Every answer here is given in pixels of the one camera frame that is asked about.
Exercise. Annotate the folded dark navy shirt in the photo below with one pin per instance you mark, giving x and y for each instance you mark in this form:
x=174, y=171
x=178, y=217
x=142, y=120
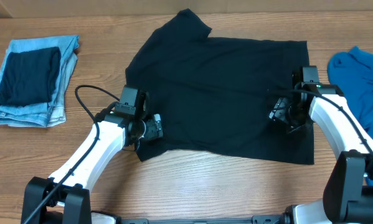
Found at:
x=30, y=77

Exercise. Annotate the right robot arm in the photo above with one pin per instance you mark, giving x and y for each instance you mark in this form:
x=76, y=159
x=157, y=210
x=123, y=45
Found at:
x=348, y=195

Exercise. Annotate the black t-shirt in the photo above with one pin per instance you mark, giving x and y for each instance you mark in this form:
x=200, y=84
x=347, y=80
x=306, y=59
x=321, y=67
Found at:
x=215, y=94

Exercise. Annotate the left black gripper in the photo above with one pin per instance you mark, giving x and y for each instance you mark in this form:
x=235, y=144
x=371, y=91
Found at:
x=157, y=127

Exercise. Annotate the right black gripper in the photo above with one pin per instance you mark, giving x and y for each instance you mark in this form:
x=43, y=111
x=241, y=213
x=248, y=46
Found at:
x=279, y=111

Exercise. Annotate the folded light blue jeans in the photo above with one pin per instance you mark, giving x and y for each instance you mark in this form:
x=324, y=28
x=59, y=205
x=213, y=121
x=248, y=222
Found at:
x=42, y=115

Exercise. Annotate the blue t-shirt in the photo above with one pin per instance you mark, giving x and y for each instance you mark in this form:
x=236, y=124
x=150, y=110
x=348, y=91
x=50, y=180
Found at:
x=352, y=72

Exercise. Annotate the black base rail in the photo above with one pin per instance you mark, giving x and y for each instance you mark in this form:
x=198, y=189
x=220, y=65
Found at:
x=201, y=221

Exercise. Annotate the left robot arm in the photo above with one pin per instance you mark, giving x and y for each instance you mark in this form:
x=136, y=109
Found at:
x=64, y=197

